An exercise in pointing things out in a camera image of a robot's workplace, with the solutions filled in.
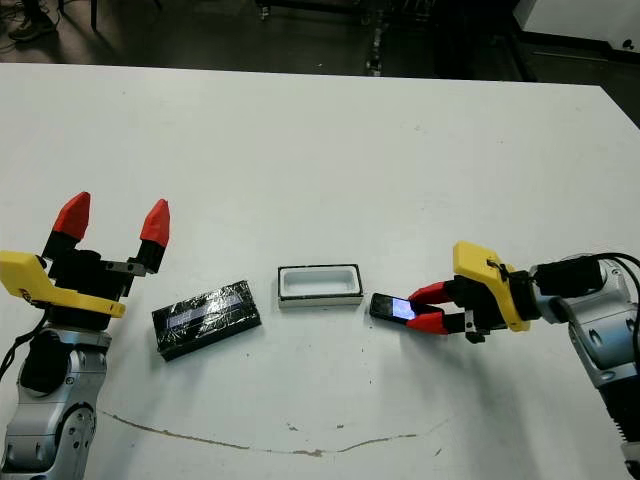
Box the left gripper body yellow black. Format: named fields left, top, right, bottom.
left=0, top=247, right=149, bottom=331

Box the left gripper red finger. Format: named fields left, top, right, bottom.
left=132, top=198, right=173, bottom=276
left=42, top=191, right=93, bottom=260

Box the metal frame post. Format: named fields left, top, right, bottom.
left=367, top=22, right=387, bottom=76

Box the black phone-like camera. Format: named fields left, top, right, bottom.
left=369, top=293, right=419, bottom=321

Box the box base with white tray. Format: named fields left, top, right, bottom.
left=277, top=262, right=364, bottom=312

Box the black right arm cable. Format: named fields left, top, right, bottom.
left=584, top=251, right=640, bottom=281

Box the black glossy box lid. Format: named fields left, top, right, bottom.
left=151, top=280, right=264, bottom=362

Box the white cabinet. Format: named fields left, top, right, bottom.
left=514, top=0, right=640, bottom=51

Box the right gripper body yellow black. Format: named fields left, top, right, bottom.
left=447, top=241, right=531, bottom=344

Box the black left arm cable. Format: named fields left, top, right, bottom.
left=0, top=323, right=46, bottom=384

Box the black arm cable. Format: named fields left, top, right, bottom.
left=584, top=251, right=640, bottom=281
left=0, top=323, right=46, bottom=384

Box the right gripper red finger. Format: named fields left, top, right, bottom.
left=408, top=280, right=456, bottom=306
left=405, top=308, right=470, bottom=336

